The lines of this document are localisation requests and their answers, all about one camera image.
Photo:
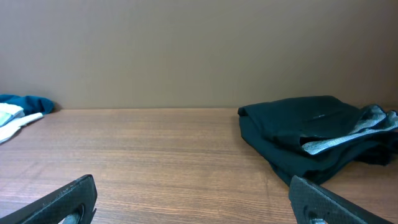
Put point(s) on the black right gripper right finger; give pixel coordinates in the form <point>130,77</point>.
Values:
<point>313,204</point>

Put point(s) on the blue shirt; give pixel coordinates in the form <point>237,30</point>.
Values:
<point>30,104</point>

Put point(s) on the white garment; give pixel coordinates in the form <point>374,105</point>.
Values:
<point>13,119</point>

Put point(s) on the folded black garment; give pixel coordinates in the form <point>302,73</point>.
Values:
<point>314,137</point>

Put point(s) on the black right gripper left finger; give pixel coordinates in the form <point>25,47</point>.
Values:
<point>72,203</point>

